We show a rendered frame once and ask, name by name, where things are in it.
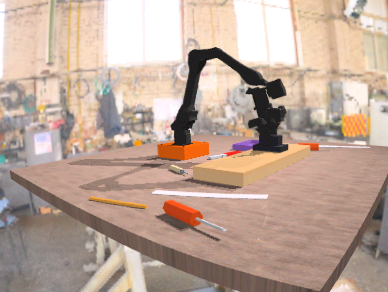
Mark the thin orange flat strip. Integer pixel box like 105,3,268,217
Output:
90,196,147,208

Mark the tan flat panel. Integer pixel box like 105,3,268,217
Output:
193,144,310,187

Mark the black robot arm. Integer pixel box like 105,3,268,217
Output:
170,47,287,146

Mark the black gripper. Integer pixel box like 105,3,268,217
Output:
248,100,285,145

